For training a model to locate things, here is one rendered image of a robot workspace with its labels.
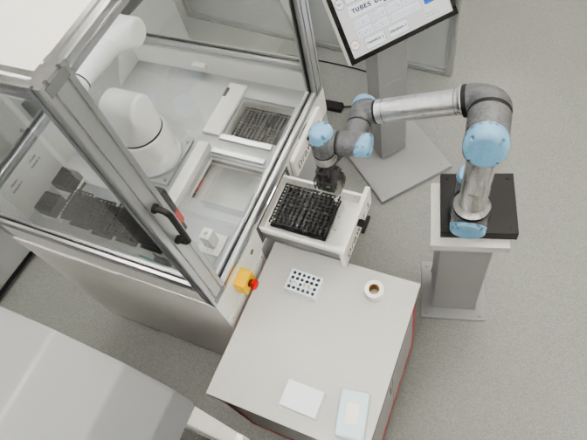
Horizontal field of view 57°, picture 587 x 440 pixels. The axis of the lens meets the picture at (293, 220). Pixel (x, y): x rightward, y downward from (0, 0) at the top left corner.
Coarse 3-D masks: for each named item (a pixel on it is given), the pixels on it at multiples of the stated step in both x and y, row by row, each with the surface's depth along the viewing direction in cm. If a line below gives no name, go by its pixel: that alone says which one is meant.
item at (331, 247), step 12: (288, 180) 210; (300, 180) 208; (276, 192) 209; (324, 192) 208; (348, 192) 201; (348, 204) 205; (264, 216) 204; (336, 216) 204; (348, 216) 203; (264, 228) 200; (276, 228) 206; (348, 228) 200; (288, 240) 198; (300, 240) 195; (312, 240) 200; (336, 240) 199; (324, 252) 195; (336, 252) 191
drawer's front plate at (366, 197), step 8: (368, 192) 196; (360, 200) 195; (368, 200) 200; (360, 208) 193; (368, 208) 203; (360, 216) 194; (352, 224) 190; (352, 232) 189; (344, 240) 188; (352, 240) 192; (344, 248) 186; (344, 256) 187; (344, 264) 192
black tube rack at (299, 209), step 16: (288, 192) 209; (304, 192) 207; (288, 208) 202; (304, 208) 200; (320, 208) 199; (336, 208) 202; (272, 224) 203; (288, 224) 202; (304, 224) 197; (320, 224) 196
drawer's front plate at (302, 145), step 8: (320, 112) 222; (312, 120) 217; (320, 120) 225; (304, 136) 214; (304, 144) 215; (296, 152) 210; (304, 152) 217; (296, 160) 211; (304, 160) 220; (296, 168) 214; (296, 176) 218
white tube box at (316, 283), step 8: (296, 272) 201; (304, 272) 199; (296, 280) 198; (304, 280) 197; (312, 280) 197; (320, 280) 198; (288, 288) 197; (296, 288) 196; (304, 288) 196; (312, 288) 195; (320, 288) 196; (304, 296) 196; (312, 296) 194
